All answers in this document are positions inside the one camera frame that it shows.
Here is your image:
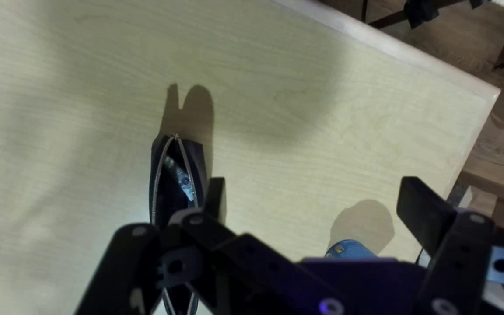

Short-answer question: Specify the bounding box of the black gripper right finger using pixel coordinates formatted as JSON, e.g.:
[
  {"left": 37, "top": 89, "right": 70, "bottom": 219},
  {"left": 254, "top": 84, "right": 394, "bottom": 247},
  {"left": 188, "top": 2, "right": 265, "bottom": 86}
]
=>
[{"left": 396, "top": 175, "right": 497, "bottom": 315}]

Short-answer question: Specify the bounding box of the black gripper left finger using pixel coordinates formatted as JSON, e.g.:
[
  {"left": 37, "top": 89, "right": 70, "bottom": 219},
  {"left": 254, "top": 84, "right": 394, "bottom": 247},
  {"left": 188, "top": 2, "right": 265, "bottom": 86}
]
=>
[{"left": 76, "top": 175, "right": 301, "bottom": 315}]

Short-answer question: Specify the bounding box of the dark blue dotted bag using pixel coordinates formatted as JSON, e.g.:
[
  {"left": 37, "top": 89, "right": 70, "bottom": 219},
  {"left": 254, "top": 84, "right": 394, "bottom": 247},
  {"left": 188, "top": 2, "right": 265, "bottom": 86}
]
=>
[{"left": 147, "top": 131, "right": 212, "bottom": 315}]

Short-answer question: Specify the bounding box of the blue yogurt cup foil lid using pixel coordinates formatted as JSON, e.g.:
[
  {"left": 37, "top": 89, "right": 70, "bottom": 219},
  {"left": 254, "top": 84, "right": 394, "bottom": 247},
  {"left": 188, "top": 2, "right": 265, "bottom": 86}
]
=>
[{"left": 324, "top": 234, "right": 380, "bottom": 262}]

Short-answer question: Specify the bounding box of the dark stand leg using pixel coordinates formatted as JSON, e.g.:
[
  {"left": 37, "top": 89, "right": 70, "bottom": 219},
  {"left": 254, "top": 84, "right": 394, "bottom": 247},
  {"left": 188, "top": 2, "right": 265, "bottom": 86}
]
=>
[{"left": 368, "top": 0, "right": 441, "bottom": 31}]

